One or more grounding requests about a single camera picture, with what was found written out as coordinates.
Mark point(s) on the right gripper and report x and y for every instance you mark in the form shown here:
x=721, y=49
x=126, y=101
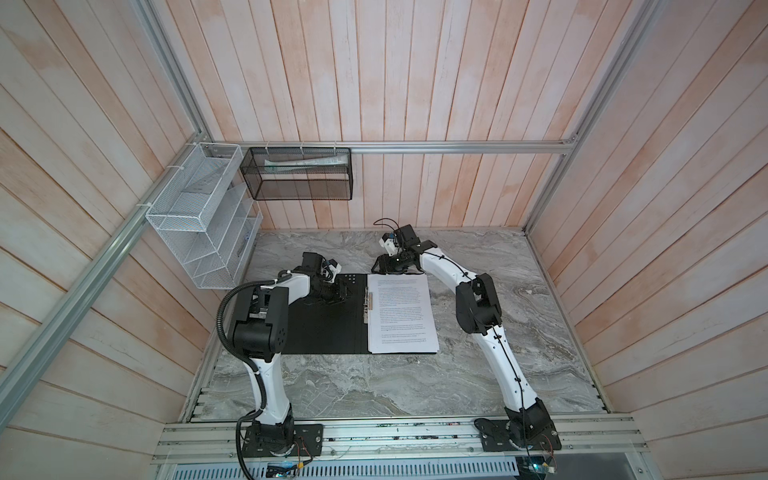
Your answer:
x=383, y=264

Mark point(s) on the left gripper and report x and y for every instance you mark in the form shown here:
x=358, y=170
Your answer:
x=335, y=299

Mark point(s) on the blue folder black inside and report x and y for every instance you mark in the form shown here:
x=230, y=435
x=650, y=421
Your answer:
x=317, y=327

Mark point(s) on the printed paper sheet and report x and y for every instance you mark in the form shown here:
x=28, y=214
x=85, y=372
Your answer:
x=399, y=315

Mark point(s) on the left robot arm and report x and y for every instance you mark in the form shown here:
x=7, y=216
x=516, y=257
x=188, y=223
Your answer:
x=257, y=335

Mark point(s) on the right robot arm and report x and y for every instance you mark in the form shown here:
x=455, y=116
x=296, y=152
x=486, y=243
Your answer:
x=479, y=314

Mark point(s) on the black mesh basket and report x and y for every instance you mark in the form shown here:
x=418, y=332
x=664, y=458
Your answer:
x=299, y=187

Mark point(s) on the papers in black basket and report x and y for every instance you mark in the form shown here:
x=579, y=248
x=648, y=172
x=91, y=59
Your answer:
x=291, y=164

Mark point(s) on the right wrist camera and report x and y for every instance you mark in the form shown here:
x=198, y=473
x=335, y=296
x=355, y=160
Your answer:
x=389, y=243

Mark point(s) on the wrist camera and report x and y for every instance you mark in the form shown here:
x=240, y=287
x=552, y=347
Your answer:
x=389, y=243
x=330, y=268

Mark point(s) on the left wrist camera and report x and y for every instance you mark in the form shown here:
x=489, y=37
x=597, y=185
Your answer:
x=330, y=268

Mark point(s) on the aluminium frame bar back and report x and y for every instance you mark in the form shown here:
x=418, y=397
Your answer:
x=426, y=147

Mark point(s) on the aluminium frame bar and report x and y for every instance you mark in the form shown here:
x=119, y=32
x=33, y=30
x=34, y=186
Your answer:
x=642, y=22
x=135, y=352
x=426, y=147

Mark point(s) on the white wire mesh shelf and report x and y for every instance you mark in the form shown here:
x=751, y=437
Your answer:
x=205, y=218

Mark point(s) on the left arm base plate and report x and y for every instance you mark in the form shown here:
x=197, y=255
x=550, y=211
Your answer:
x=264, y=441

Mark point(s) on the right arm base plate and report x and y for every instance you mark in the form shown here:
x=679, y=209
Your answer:
x=511, y=435

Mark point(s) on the aluminium front rail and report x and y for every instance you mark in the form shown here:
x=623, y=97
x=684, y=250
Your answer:
x=412, y=437

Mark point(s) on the aluminium frame bar right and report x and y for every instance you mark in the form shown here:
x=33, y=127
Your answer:
x=642, y=22

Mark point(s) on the aluminium frame bar left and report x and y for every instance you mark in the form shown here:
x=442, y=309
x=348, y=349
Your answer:
x=135, y=352

